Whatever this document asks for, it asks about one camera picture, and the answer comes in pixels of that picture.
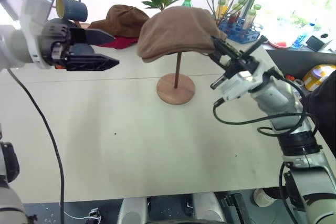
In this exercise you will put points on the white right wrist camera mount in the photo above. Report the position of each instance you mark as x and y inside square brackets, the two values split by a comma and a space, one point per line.
[236, 87]

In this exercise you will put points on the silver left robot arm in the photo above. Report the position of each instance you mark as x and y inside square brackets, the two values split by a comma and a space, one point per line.
[8, 48]

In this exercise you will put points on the yellow jar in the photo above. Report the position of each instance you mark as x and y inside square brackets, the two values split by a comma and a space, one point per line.
[316, 75]

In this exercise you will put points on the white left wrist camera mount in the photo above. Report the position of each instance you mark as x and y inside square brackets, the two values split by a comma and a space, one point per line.
[34, 3]

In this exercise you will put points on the silver robot leg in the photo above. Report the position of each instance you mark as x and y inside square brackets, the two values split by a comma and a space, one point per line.
[208, 208]
[134, 211]

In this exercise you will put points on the dark grey bin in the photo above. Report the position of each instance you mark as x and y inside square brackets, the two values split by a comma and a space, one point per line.
[288, 61]

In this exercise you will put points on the green plastic bottle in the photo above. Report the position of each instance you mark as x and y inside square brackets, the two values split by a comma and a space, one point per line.
[187, 2]

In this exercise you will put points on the light brown cap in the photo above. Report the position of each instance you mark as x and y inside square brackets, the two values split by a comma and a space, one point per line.
[178, 32]

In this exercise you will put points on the blue test tube rack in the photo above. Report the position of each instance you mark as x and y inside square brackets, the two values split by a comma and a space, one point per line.
[241, 33]

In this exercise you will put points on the white shoe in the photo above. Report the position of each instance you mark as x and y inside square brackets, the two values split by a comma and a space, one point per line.
[263, 197]

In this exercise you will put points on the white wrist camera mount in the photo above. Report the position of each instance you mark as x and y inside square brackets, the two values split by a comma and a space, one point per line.
[236, 87]
[34, 3]

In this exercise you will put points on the black electronic device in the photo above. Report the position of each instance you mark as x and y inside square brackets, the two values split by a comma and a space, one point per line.
[316, 41]

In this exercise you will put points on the red plate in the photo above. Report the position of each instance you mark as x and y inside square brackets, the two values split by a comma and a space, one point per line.
[279, 44]

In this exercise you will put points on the dark brown cap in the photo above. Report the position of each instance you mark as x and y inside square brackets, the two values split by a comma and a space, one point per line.
[123, 22]

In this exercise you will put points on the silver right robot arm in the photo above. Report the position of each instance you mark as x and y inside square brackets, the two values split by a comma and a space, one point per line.
[275, 95]

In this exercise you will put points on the dark clothed person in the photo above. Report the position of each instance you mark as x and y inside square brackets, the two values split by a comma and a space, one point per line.
[325, 108]

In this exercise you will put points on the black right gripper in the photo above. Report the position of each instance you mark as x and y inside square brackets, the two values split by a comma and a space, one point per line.
[241, 64]

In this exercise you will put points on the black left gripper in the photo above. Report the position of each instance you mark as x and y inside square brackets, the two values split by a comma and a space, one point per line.
[53, 40]

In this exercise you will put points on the red cloth cap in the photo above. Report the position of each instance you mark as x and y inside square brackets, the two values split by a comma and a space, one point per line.
[123, 41]

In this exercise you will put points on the wooden hat stand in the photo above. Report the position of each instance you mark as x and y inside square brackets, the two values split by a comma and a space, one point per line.
[176, 93]

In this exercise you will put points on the dark blue mug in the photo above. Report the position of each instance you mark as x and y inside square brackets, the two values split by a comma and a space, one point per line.
[74, 9]

